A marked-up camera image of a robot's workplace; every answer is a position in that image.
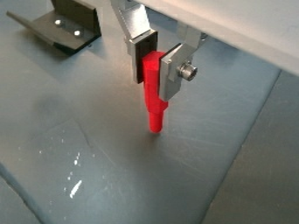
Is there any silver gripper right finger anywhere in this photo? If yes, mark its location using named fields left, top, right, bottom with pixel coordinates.
left=159, top=24, right=208, bottom=102

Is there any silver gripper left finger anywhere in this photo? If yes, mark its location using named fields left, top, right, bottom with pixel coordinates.
left=110, top=0, right=158, bottom=83

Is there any red stepped peg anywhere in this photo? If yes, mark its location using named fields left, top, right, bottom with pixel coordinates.
left=143, top=51, right=168, bottom=133

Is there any black angle bracket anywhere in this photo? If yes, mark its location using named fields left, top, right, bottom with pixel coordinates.
left=7, top=0, right=102, bottom=55

